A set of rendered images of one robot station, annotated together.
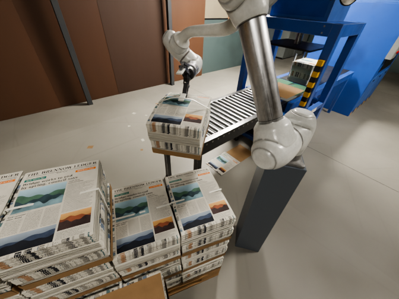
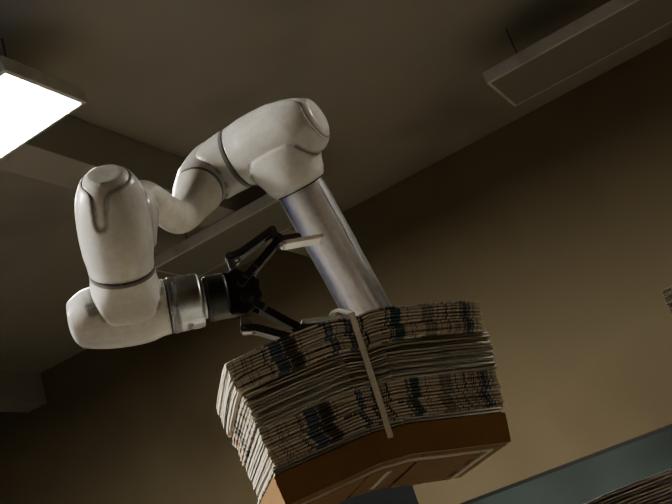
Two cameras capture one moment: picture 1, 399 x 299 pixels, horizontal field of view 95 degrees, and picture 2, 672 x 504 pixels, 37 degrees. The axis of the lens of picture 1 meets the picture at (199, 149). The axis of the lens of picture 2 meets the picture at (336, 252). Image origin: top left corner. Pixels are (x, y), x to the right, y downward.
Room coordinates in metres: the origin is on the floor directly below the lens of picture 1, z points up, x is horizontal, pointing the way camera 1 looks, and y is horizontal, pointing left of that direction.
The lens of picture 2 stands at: (1.54, 1.57, 0.79)
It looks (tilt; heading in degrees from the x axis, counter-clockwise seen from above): 19 degrees up; 247
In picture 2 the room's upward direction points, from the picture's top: 19 degrees counter-clockwise
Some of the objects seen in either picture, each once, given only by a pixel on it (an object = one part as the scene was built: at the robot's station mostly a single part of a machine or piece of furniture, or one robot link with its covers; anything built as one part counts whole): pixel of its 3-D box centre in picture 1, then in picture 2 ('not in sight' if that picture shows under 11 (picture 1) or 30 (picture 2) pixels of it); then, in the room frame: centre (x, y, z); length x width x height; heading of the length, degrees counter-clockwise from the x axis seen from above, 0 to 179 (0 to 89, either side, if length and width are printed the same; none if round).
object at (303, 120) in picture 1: (294, 130); not in sight; (0.78, -0.47, 1.17); 0.18 x 0.16 x 0.22; 137
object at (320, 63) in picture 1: (311, 84); not in sight; (1.86, -1.07, 1.05); 0.05 x 0.05 x 0.45; 43
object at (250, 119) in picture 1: (249, 124); not in sight; (1.55, -0.46, 0.74); 1.34 x 0.05 x 0.12; 133
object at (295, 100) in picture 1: (281, 91); not in sight; (2.43, -1.04, 0.75); 0.70 x 0.65 x 0.10; 133
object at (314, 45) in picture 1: (296, 45); not in sight; (2.43, -1.04, 1.30); 0.55 x 0.55 x 0.03; 43
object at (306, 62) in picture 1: (306, 70); not in sight; (2.81, -1.46, 0.93); 0.38 x 0.30 x 0.26; 133
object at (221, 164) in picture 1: (222, 162); not in sight; (1.77, -0.32, 0.00); 0.37 x 0.29 x 0.01; 133
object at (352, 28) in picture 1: (303, 24); not in sight; (2.43, -1.04, 1.50); 0.94 x 0.68 x 0.10; 43
